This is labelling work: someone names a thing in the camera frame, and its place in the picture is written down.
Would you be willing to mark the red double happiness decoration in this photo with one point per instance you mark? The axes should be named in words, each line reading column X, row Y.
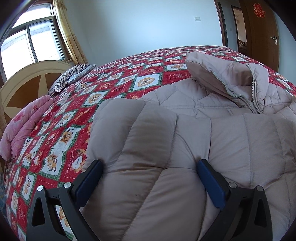
column 258, row 10

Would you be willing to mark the white wall switch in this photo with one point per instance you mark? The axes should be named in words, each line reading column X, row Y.
column 197, row 18

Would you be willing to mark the folded pink quilt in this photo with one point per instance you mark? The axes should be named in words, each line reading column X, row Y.
column 20, row 127

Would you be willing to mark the brown wooden door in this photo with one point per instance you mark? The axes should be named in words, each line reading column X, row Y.
column 260, row 46

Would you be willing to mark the beige quilted puffer jacket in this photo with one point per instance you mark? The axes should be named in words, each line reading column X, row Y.
column 150, row 189

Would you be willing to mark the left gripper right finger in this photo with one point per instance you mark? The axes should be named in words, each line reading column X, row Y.
column 244, row 213

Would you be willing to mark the red patchwork cartoon bedspread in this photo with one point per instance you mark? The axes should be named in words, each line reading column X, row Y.
column 55, row 151

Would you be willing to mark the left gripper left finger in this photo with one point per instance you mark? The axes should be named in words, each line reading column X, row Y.
column 44, row 222

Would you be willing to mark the silver door handle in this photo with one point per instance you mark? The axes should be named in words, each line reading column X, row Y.
column 275, row 40

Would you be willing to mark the cream and brown headboard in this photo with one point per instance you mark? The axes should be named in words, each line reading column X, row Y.
column 28, row 84

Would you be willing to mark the right yellow curtain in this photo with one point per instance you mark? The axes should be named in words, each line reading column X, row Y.
column 70, row 39

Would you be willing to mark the window with dark frame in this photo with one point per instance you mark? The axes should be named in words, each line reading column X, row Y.
column 34, row 37

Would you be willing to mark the grey striped pillow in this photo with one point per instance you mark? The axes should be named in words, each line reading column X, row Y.
column 69, row 77

